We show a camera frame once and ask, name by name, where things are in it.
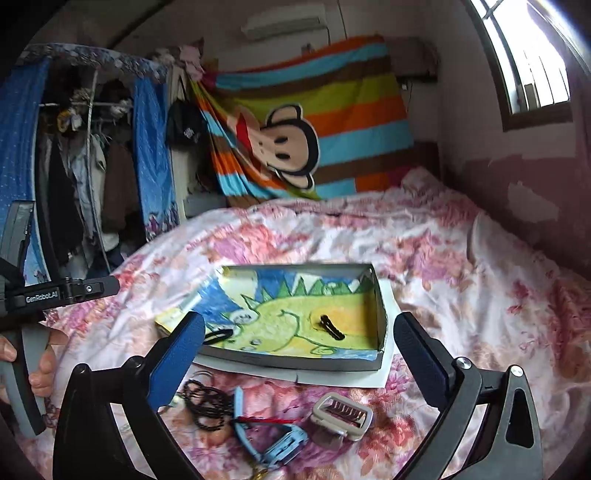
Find black beaded necklace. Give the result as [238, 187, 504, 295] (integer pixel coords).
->
[181, 378, 236, 433]

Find beige hair comb clip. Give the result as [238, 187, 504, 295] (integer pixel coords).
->
[310, 392, 374, 450]

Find red cord gold pendant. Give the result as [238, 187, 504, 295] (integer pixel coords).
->
[232, 416, 308, 471]

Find blue kids smartwatch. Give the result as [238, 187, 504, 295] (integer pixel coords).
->
[231, 387, 308, 457]

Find black hair clip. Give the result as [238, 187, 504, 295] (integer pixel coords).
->
[318, 315, 346, 341]

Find white paper sheet under tray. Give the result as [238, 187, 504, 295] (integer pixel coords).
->
[194, 279, 401, 389]

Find floral pink bedsheet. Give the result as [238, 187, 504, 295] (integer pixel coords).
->
[17, 169, 590, 479]

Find hanging clothes in wardrobe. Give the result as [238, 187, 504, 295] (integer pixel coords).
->
[36, 79, 143, 278]

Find grey tray box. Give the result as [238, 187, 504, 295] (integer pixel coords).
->
[156, 262, 387, 372]

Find dinosaur drawing paper liner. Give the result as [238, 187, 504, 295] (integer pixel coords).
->
[155, 267, 381, 361]

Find blue dotted wardrobe curtain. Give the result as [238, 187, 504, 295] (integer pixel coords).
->
[1, 43, 178, 284]

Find black cap hanging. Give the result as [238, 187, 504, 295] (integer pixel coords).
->
[165, 99, 207, 147]

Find striped monkey blanket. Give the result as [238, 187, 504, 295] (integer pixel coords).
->
[191, 35, 415, 203]

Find white air conditioner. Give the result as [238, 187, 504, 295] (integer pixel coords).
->
[242, 16, 327, 41]

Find barred window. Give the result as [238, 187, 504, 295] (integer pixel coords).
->
[464, 0, 572, 131]

